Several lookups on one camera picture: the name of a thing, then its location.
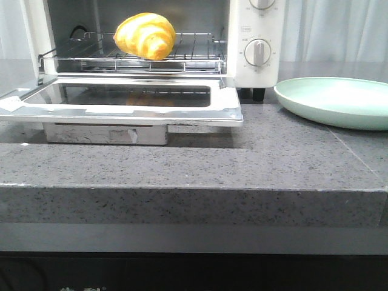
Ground lower timer knob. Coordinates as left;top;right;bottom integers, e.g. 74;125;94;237
244;39;271;67

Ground glass oven door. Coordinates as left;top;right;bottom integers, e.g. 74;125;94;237
1;75;244;127

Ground light green plate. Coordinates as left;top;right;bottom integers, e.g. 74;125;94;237
274;77;387;131

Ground metal wire oven rack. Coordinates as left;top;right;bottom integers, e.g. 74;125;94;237
38;29;227;75

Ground upper temperature knob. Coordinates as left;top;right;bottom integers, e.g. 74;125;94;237
249;0;275;10

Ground oven door handle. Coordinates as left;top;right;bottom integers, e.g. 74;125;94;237
43;122;168;146

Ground yellow croissant bread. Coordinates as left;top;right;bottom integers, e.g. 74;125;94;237
113;12;176;61

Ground white Toshiba toaster oven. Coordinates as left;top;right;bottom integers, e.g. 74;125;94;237
20;1;286;101

